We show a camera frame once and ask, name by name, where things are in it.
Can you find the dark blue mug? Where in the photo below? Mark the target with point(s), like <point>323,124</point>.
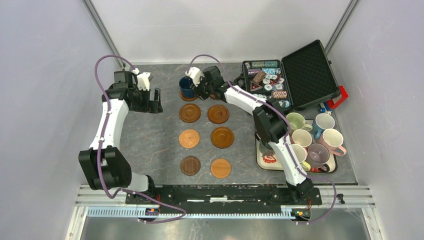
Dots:
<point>185,86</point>

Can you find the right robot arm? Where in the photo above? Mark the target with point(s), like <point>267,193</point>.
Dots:
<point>271,126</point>

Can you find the light cork coaster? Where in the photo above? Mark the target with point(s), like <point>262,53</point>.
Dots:
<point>189,138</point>

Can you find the light green mug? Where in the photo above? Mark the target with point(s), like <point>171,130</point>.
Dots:
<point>297,122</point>

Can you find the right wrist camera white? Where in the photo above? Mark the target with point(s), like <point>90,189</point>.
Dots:
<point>195,74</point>

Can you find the wooden coaster four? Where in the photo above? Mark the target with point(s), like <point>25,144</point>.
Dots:
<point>222,137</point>

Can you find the orange coaster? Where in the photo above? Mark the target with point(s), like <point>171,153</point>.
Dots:
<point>220,168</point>

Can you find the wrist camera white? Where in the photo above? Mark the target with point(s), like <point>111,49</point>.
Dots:
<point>195,74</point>
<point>143,81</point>

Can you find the wooden coaster five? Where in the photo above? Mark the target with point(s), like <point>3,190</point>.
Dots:
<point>189,113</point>

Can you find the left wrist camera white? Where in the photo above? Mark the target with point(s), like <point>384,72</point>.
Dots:
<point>143,81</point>

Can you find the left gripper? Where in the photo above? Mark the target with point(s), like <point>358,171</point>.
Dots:
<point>154,105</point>

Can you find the wooden coaster one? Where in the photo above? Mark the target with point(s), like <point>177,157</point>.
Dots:
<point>186,98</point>

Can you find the red plastic block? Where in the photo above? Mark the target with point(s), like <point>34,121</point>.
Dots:
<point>336,101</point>

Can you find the mauve mug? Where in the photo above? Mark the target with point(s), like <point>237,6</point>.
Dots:
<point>318,156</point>

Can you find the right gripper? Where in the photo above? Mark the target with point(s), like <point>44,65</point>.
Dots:
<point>197,89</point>

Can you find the black poker chip case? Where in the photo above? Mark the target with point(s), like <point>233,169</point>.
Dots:
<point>300,80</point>

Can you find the dark walnut coaster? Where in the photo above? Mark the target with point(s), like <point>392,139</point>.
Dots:
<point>190,165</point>

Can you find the aluminium frame rail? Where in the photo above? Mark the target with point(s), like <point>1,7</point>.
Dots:
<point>341,196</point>

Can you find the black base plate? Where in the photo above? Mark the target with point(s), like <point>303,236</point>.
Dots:
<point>221,199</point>

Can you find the wooden coaster three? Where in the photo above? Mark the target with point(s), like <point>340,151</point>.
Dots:
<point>218,114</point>

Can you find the yellow green mug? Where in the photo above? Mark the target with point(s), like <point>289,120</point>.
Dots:
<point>301,154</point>

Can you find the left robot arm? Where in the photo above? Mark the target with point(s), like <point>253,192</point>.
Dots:
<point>103,164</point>

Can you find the peach pink mug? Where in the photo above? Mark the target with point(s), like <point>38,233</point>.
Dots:
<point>302,138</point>

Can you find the light blue mug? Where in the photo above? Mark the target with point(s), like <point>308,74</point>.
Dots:
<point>322,122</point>

